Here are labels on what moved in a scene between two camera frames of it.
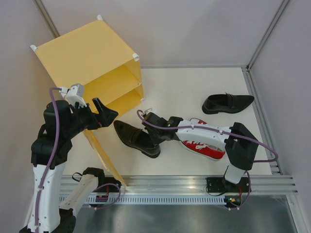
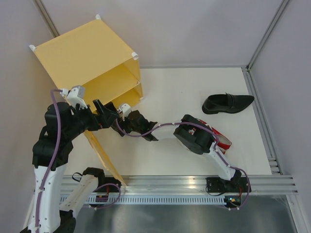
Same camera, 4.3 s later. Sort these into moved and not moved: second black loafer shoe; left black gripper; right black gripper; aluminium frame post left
Moved: right black gripper
Not moved: left black gripper; second black loafer shoe; aluminium frame post left
